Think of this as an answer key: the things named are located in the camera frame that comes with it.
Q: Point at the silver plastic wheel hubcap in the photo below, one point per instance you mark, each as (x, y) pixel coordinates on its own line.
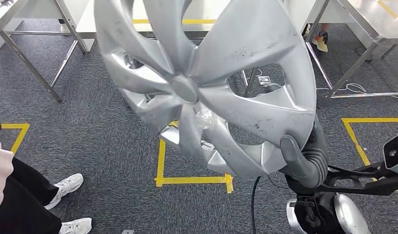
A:
(250, 38)

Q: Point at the person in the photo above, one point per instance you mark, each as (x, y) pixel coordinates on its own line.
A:
(21, 200)
(320, 43)

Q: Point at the grey floor power socket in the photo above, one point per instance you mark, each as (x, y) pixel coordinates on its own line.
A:
(264, 80)

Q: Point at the yellow floor tape square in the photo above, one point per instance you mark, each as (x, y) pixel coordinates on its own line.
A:
(16, 125)
(192, 180)
(373, 120)

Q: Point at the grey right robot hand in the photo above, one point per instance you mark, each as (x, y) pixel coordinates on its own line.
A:
(315, 164)

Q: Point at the yellow table tape outline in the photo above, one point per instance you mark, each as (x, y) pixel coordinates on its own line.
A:
(393, 13)

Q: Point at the white partition panel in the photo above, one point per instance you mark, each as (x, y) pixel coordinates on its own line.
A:
(37, 9)

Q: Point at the steel workbench table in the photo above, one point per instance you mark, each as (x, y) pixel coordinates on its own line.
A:
(89, 22)

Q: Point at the yellow workbench tape outline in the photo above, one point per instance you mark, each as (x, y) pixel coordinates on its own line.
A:
(199, 21)

